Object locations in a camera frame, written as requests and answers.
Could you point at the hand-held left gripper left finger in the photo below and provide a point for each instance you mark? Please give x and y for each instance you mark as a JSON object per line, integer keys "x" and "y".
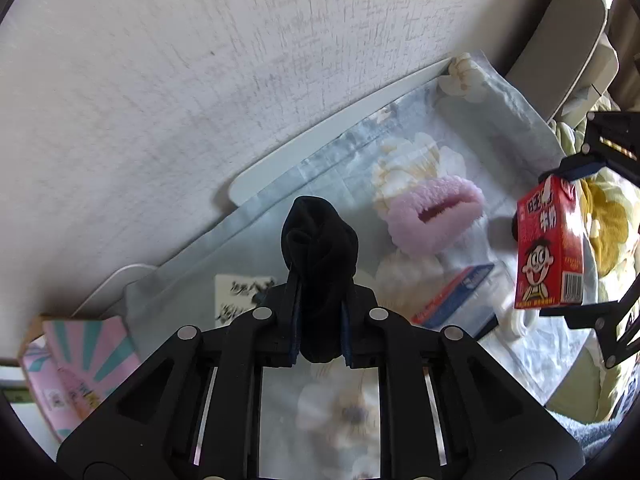
{"x": 295, "y": 325}

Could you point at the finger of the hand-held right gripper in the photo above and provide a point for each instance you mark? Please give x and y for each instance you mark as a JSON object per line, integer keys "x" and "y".
{"x": 575, "y": 167}
{"x": 595, "y": 312}

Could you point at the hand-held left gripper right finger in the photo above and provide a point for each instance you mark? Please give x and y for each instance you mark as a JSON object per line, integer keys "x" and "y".
{"x": 347, "y": 337}

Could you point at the red milk carton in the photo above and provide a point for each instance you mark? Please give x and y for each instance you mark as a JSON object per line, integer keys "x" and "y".
{"x": 545, "y": 260}

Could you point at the black sock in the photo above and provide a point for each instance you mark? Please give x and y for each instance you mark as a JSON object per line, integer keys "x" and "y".
{"x": 320, "y": 250}

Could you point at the green floral blanket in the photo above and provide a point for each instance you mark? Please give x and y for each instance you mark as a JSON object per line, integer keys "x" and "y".
{"x": 605, "y": 210}

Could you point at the white tissue packet black print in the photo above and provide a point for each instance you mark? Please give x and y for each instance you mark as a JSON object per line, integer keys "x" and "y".
{"x": 235, "y": 300}

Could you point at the white pillow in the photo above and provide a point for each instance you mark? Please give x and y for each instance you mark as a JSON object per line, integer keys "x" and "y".
{"x": 607, "y": 67}

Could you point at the blue and red flat box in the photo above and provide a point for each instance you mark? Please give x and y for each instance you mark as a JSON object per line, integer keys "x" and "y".
{"x": 450, "y": 300}

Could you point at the grey fluffy sock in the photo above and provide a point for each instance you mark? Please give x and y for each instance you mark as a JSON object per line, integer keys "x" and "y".
{"x": 585, "y": 435}

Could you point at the light blue floral cloth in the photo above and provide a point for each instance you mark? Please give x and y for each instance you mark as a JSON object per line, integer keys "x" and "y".
{"x": 350, "y": 170}

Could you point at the white desk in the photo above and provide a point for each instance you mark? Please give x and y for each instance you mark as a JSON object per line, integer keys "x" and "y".
{"x": 325, "y": 125}

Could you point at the cardboard box with pink print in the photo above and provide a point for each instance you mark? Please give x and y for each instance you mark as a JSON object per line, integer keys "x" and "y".
{"x": 80, "y": 360}

